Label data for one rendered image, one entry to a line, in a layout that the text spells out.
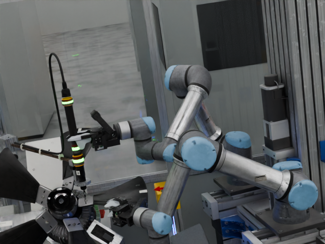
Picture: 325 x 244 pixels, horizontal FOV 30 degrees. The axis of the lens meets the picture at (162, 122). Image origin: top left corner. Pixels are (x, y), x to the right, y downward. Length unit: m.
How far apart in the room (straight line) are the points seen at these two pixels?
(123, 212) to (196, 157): 0.41
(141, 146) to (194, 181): 0.88
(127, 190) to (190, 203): 0.86
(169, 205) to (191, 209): 1.05
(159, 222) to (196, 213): 1.21
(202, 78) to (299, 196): 0.68
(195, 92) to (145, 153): 0.34
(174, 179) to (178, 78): 0.54
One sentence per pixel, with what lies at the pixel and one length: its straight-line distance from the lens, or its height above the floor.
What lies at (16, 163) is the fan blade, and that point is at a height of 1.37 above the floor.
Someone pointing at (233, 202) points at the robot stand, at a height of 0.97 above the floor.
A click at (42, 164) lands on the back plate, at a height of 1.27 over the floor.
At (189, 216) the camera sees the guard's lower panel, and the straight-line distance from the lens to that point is 3.42.
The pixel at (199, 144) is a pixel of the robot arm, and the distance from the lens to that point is 2.13.
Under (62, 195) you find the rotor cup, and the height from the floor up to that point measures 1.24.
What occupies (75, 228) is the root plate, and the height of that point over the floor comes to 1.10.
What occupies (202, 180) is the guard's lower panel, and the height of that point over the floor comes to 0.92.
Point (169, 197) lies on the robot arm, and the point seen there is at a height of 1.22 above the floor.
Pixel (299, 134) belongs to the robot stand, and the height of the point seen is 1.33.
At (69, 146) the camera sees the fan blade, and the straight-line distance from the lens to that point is 2.69.
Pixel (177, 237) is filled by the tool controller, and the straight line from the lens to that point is 2.00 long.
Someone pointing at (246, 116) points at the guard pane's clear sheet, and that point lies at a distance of 3.32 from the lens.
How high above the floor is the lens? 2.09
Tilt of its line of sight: 15 degrees down
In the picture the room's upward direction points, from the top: 8 degrees counter-clockwise
